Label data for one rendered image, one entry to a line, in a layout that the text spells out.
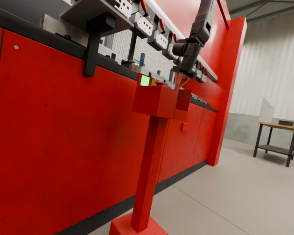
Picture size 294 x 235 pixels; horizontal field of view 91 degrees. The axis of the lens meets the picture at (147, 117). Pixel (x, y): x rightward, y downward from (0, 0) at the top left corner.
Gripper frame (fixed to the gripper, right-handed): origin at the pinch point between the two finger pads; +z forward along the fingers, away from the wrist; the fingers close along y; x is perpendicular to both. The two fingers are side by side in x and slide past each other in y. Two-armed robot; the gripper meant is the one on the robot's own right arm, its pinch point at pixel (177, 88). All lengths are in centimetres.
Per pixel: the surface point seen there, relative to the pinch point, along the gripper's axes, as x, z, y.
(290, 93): -720, -134, 72
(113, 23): 31.7, -13.6, 12.8
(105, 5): 36.2, -16.6, 11.3
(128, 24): 25.7, -16.0, 13.5
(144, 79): 11.7, 1.4, 10.4
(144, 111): 15.2, 13.2, -1.1
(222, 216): -66, 75, -31
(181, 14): -41, -59, 61
